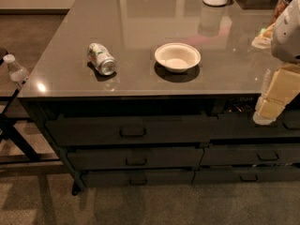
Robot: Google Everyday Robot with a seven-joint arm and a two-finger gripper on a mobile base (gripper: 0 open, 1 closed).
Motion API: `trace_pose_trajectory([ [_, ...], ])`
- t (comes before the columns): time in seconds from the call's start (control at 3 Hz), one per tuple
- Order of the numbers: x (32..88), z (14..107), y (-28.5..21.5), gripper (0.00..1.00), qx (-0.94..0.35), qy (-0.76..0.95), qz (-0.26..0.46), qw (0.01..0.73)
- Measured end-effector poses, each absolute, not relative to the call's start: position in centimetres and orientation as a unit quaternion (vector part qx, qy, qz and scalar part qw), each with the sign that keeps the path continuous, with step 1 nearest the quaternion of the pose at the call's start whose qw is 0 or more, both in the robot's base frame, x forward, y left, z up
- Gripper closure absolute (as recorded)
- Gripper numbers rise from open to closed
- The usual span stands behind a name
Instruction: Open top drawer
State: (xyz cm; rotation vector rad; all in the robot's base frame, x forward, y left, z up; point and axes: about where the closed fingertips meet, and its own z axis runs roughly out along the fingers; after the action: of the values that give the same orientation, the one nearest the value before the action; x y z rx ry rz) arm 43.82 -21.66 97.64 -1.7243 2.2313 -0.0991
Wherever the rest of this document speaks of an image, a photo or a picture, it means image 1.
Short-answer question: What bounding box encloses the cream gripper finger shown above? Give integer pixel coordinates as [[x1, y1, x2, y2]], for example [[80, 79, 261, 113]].
[[253, 97, 285, 126]]

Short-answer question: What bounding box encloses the dark drawer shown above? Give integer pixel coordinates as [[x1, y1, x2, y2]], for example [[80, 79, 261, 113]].
[[45, 115, 218, 146], [81, 169, 194, 188], [67, 147, 203, 171], [193, 167, 300, 185], [210, 96, 300, 140], [201, 143, 300, 166]]

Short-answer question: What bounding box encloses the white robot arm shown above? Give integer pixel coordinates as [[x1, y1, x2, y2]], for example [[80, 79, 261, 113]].
[[253, 0, 300, 126]]

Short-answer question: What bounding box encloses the jar of nuts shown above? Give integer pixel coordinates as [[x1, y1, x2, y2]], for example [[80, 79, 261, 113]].
[[270, 0, 292, 23]]

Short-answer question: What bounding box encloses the white paper bowl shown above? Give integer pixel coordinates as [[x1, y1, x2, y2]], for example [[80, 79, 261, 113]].
[[155, 43, 202, 73]]

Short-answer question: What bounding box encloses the dark cabinet counter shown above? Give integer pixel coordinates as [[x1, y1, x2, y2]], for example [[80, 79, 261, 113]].
[[19, 0, 300, 191]]

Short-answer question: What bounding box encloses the silver green soda can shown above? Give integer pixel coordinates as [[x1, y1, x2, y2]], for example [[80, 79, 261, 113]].
[[87, 43, 116, 76]]

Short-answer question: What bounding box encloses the clear plastic water bottle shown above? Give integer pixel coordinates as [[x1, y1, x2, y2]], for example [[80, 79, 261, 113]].
[[3, 54, 29, 90]]

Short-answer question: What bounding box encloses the dark side table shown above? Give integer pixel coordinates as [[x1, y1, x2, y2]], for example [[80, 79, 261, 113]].
[[0, 48, 59, 164]]

